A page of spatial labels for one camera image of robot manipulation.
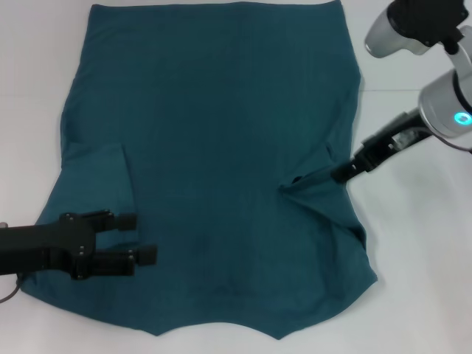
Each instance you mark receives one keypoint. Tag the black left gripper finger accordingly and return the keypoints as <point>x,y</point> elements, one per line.
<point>147,255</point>
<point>127,222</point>

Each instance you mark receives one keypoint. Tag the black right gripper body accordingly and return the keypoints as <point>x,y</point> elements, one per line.
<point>391,142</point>

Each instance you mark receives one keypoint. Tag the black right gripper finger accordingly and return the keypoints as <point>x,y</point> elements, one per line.
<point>344,171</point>

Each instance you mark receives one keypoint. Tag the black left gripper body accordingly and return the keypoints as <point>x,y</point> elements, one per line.
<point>48,247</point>

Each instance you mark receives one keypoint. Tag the teal blue t-shirt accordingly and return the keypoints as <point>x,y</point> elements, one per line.
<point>221,147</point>

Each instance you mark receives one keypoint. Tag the right wrist camera housing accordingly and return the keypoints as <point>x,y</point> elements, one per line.
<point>416,22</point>

